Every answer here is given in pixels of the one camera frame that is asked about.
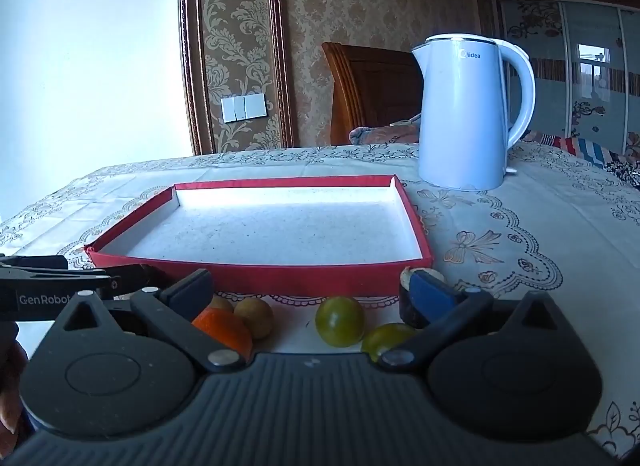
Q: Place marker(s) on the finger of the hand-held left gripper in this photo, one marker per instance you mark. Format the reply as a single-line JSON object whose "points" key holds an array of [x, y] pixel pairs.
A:
{"points": [[135, 276], [35, 262]]}

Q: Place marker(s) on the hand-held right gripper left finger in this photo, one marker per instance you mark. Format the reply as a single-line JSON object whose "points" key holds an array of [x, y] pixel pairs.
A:
{"points": [[197, 291]]}

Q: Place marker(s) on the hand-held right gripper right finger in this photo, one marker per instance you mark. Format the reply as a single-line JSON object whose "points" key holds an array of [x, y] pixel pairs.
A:
{"points": [[427, 296]]}

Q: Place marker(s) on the eggplant piece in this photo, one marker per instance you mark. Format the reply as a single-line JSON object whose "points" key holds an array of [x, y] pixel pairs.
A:
{"points": [[411, 315]]}

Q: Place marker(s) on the brown potato back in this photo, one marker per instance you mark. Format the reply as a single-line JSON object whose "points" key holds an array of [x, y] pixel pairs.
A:
{"points": [[221, 303]]}

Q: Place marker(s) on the brown potato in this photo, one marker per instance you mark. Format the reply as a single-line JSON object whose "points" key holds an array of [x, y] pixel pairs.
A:
{"points": [[221, 303], [255, 318]]}

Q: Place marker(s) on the orange mandarin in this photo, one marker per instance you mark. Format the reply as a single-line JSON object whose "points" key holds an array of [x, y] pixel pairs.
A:
{"points": [[227, 333]]}

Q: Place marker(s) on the green tomato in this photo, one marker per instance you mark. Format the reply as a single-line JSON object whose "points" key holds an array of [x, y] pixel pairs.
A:
{"points": [[385, 341]]}

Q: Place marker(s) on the brown potato front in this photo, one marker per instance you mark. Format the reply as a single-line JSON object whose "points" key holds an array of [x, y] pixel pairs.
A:
{"points": [[255, 318]]}

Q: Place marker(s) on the green tangerine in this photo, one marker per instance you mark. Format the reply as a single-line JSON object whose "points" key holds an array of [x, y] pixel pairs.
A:
{"points": [[340, 321]]}

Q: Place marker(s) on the red cardboard tray box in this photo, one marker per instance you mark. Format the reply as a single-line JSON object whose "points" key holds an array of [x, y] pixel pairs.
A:
{"points": [[280, 231]]}

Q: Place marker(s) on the person's left hand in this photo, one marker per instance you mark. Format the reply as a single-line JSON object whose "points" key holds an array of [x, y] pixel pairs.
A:
{"points": [[10, 396]]}

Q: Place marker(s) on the folded pillow on chair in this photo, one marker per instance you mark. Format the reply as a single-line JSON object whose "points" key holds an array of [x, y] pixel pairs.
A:
{"points": [[380, 134]]}

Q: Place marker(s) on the white electric kettle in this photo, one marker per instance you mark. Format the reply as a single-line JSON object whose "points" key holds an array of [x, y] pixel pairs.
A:
{"points": [[460, 115]]}

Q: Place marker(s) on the wooden bed headboard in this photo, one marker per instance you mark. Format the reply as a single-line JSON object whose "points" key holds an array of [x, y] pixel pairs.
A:
{"points": [[370, 90]]}

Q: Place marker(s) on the colourful patterned bedding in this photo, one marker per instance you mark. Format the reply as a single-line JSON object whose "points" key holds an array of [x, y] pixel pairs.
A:
{"points": [[590, 150]]}

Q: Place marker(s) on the wardrobe with sliding doors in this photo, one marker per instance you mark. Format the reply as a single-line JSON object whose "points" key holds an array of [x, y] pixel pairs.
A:
{"points": [[550, 45]]}

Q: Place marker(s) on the white wall switch panel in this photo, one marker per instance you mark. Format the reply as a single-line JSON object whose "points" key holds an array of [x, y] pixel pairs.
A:
{"points": [[243, 107]]}

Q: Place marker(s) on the brown wall moulding frame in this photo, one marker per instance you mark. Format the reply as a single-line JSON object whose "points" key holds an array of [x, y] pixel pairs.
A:
{"points": [[282, 45]]}

